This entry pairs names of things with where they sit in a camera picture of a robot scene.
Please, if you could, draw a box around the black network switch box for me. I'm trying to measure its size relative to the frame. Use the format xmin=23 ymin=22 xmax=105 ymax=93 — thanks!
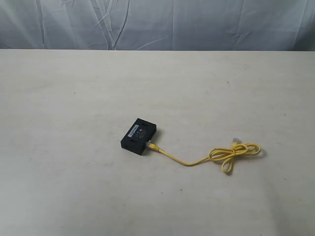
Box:
xmin=121 ymin=118 xmax=157 ymax=155

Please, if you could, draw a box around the yellow ethernet cable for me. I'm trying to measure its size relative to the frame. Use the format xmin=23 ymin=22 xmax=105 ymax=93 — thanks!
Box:
xmin=147 ymin=138 xmax=262 ymax=176

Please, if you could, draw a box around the white wrinkled backdrop curtain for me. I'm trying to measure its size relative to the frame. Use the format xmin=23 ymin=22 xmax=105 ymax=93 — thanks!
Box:
xmin=0 ymin=0 xmax=315 ymax=51

